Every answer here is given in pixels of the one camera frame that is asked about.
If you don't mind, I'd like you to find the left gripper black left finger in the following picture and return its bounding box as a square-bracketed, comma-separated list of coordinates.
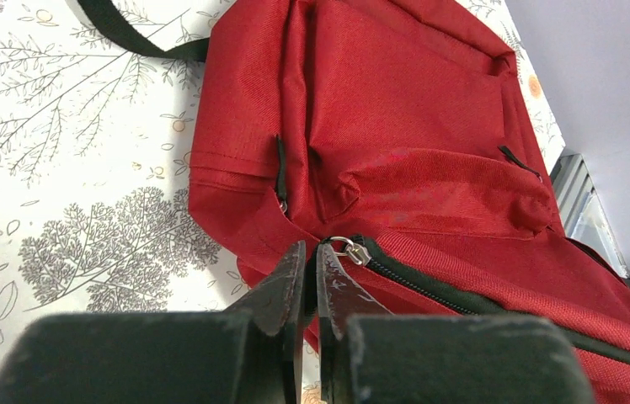
[0, 242, 307, 403]

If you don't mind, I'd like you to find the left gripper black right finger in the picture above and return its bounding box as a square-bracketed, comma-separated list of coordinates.
[315, 245, 595, 403]

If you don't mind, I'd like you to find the red student backpack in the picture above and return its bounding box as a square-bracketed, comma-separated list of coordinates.
[80, 1, 630, 403]

